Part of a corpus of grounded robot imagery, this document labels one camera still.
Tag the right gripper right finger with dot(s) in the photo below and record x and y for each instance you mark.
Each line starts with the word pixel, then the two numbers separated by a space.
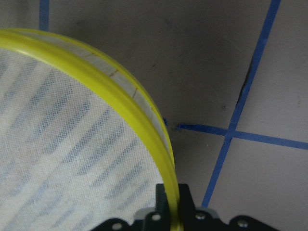
pixel 186 205

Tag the yellow steamer layer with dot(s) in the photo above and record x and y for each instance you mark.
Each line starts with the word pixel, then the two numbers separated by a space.
pixel 81 140

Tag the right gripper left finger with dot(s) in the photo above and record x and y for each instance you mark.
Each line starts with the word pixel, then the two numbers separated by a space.
pixel 161 201

